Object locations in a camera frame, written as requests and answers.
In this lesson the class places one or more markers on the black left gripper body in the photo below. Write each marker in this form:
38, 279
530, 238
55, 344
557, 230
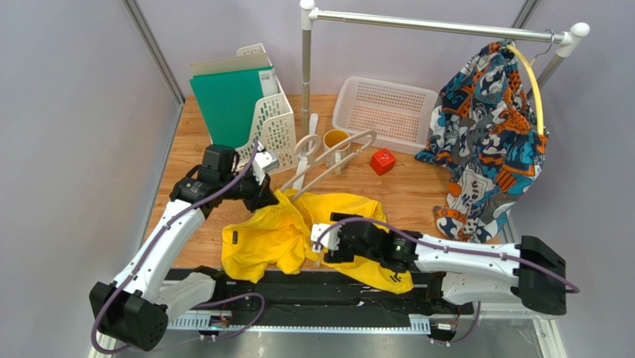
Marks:
251, 192

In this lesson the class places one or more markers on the yellow shorts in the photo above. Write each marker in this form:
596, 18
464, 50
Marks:
280, 234

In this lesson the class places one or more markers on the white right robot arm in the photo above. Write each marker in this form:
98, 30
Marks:
528, 272

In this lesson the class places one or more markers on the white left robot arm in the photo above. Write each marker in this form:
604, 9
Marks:
133, 310

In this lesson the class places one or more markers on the patterned blue orange shorts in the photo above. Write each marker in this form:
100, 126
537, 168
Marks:
489, 137

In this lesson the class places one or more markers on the yellow clothes hanger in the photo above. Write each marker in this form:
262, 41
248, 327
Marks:
535, 87

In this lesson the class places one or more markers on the white perforated file holder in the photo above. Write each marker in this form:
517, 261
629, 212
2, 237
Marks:
273, 122

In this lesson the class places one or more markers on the red cube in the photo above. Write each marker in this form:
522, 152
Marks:
382, 161

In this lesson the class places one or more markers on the white mug with yellow interior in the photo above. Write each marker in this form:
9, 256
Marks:
336, 139

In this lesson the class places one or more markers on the green folder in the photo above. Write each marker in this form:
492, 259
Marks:
227, 101

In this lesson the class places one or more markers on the white perforated plastic basket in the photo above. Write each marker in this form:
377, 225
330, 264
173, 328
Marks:
399, 114

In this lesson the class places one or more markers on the beige folder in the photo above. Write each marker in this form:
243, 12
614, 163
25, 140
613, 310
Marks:
230, 64

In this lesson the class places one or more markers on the white clothes rack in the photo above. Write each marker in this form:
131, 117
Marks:
405, 56

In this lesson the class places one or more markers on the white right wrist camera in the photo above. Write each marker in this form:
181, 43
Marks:
325, 236

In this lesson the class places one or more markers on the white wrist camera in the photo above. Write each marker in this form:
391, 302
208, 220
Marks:
265, 161
325, 236

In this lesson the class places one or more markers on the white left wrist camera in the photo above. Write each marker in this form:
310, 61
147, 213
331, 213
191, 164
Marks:
265, 161

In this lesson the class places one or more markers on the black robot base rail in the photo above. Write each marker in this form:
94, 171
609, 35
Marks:
321, 302

